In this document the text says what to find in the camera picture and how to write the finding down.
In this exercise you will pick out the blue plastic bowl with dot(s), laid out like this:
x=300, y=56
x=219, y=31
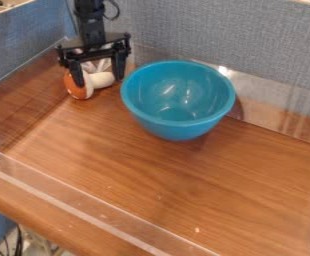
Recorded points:
x=177, y=98

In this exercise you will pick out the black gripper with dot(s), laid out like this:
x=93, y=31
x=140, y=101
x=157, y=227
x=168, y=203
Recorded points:
x=75, y=51

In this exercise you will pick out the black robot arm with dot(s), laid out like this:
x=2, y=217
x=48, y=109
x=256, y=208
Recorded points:
x=91, y=12

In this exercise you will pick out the clear acrylic tray barrier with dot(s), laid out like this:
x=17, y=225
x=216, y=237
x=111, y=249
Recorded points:
x=107, y=191

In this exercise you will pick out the brown and white toy mushroom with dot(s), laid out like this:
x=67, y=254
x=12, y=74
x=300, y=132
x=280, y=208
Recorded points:
x=93, y=81

